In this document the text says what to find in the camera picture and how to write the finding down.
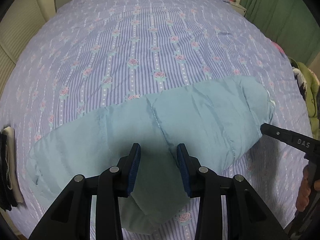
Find light blue padded pants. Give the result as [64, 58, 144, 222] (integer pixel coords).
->
[25, 76, 276, 235]

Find right hand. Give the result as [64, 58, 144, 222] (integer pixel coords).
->
[296, 165, 311, 212]

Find olive green jacket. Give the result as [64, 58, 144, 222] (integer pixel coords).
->
[289, 57, 319, 139]

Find black white garment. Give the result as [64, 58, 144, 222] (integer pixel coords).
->
[292, 67, 308, 100]

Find folded black clothes stack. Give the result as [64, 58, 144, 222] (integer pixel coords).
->
[0, 132, 18, 211]

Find pink clothes pile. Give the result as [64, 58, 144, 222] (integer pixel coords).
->
[272, 41, 286, 57]

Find green curtain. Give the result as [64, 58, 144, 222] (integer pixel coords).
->
[240, 0, 319, 66]

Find white nightstand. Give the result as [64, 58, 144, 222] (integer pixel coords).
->
[229, 0, 247, 16]

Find purple floral bed cover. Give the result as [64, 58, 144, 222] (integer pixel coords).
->
[1, 0, 311, 239]

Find white louvered wardrobe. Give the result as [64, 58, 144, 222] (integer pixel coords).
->
[1, 0, 55, 91]

